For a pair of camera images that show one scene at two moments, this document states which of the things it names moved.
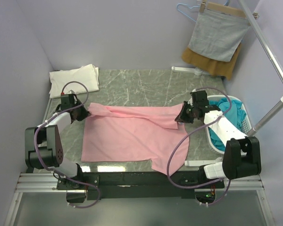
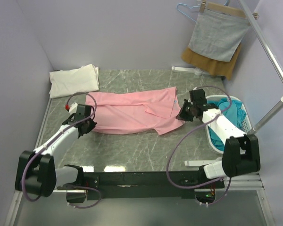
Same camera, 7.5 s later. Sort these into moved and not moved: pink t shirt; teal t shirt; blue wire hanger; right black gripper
Moved: pink t shirt
Not moved: teal t shirt; blue wire hanger; right black gripper
